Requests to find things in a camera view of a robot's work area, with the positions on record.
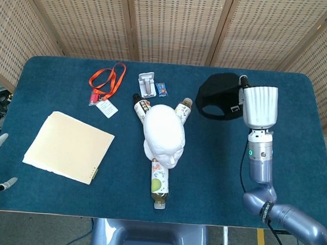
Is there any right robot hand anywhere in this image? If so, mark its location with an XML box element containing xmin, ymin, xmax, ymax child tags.
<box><xmin>236</xmin><ymin>75</ymin><xmax>280</xmax><ymax>130</ymax></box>

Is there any black cap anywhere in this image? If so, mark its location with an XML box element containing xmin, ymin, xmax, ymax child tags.
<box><xmin>194</xmin><ymin>71</ymin><xmax>248</xmax><ymax>123</ymax></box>

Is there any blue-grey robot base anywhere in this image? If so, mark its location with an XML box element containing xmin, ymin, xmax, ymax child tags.
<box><xmin>89</xmin><ymin>217</ymin><xmax>211</xmax><ymax>245</ymax></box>

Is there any white foam mannequin head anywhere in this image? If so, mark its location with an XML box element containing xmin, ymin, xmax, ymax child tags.
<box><xmin>140</xmin><ymin>103</ymin><xmax>188</xmax><ymax>170</ymax></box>

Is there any beige paper folder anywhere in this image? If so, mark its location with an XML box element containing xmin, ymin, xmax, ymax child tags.
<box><xmin>21</xmin><ymin>109</ymin><xmax>117</xmax><ymax>187</ymax></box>

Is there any tea bottle floral label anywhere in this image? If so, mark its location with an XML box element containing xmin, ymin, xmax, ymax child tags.
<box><xmin>173</xmin><ymin>96</ymin><xmax>193</xmax><ymax>125</ymax></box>

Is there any blue table cover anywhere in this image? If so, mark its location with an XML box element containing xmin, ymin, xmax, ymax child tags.
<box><xmin>0</xmin><ymin>53</ymin><xmax>327</xmax><ymax>232</ymax></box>

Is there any blue candy wrapper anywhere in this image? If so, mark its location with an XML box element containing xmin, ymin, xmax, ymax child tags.
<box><xmin>155</xmin><ymin>81</ymin><xmax>169</xmax><ymax>96</ymax></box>

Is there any small red packet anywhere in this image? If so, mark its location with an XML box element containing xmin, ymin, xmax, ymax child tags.
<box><xmin>88</xmin><ymin>91</ymin><xmax>101</xmax><ymax>108</ymax></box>

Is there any white plastic holder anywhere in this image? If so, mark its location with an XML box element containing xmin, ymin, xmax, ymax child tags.
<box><xmin>137</xmin><ymin>70</ymin><xmax>158</xmax><ymax>98</ymax></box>

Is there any dark bottle black white label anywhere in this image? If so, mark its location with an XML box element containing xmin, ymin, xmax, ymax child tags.
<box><xmin>131</xmin><ymin>93</ymin><xmax>152</xmax><ymax>125</ymax></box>

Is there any woven folding screen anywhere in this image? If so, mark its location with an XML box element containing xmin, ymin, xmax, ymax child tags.
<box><xmin>0</xmin><ymin>0</ymin><xmax>327</xmax><ymax>183</ymax></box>

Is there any tea bottle green apple label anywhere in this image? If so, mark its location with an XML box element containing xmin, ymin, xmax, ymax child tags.
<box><xmin>147</xmin><ymin>157</ymin><xmax>172</xmax><ymax>211</ymax></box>

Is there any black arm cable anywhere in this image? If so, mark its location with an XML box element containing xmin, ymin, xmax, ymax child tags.
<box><xmin>235</xmin><ymin>141</ymin><xmax>299</xmax><ymax>245</ymax></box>

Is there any orange lanyard with badge card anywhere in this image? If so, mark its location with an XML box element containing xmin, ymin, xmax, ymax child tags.
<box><xmin>86</xmin><ymin>60</ymin><xmax>127</xmax><ymax>119</ymax></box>

